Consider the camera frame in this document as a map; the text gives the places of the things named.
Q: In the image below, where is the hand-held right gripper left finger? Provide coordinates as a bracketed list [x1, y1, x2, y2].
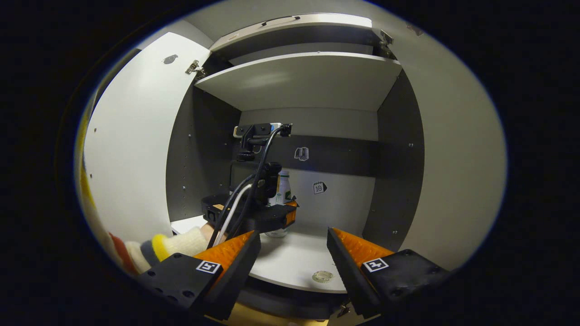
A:
[136, 230, 262, 322]

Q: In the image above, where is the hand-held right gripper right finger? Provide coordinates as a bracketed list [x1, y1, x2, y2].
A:
[326, 227, 451, 320]

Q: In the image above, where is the white bottle green label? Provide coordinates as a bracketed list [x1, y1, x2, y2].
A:
[266, 170, 294, 239]

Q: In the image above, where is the white cabinet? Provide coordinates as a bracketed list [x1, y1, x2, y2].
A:
[165, 13, 426, 320]

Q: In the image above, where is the white cabinet door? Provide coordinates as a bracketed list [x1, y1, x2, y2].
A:
[369, 11, 508, 272]
[83, 32, 213, 243]

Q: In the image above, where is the white cabinet shelf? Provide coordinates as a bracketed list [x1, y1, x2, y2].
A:
[195, 51, 403, 112]

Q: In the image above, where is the white cable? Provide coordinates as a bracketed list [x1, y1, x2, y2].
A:
[212, 183, 253, 247]

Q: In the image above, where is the black cable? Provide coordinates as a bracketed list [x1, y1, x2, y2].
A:
[206, 123, 293, 249]

